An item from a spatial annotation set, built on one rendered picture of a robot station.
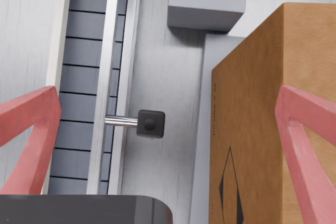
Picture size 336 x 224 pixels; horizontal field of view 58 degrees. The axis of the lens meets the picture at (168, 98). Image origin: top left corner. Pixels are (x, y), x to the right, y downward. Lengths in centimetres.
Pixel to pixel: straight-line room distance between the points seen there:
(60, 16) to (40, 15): 11
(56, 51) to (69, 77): 5
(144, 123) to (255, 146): 12
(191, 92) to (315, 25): 29
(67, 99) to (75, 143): 6
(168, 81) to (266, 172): 29
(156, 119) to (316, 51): 18
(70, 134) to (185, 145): 17
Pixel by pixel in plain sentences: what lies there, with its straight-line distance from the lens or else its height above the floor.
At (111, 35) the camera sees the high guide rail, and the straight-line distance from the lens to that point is 35.
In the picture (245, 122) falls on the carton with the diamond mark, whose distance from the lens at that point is 27.
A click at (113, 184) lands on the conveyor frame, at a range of 43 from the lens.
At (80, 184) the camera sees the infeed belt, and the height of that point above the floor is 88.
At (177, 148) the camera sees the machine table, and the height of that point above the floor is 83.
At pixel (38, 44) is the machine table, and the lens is 52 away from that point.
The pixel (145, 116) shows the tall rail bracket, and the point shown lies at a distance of 33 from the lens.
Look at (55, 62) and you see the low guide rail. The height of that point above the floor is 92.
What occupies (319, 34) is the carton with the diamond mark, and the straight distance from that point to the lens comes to 21.
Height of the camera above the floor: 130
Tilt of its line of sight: 86 degrees down
